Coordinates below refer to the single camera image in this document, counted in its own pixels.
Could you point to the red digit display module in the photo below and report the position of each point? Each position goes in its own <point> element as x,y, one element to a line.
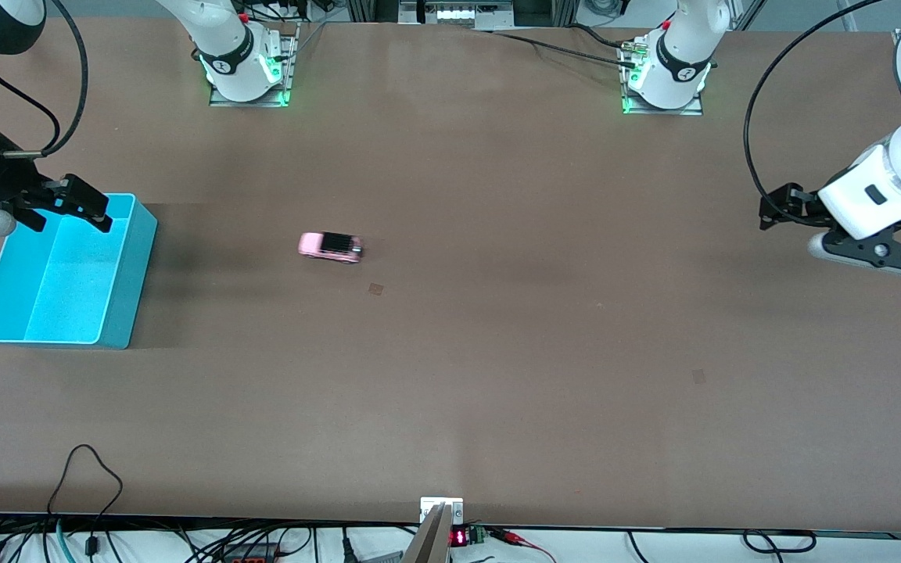
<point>458,537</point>

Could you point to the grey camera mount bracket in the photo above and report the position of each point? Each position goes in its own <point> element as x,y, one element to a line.
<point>431,539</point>

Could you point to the blue plastic bin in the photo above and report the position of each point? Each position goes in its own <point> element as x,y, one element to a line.
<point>67,289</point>

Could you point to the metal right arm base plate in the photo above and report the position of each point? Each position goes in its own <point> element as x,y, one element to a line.
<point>292,62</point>

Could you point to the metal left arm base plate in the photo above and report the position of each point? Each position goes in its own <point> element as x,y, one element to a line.
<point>689,110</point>

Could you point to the metal equipment rack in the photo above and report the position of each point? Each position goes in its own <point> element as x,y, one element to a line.
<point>458,14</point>

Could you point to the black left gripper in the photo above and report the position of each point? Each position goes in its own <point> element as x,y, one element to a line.
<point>800,208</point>

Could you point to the pink jeep toy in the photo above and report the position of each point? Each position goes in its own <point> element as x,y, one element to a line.
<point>310,245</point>

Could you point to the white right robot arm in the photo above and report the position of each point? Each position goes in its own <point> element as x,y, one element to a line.
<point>227,47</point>

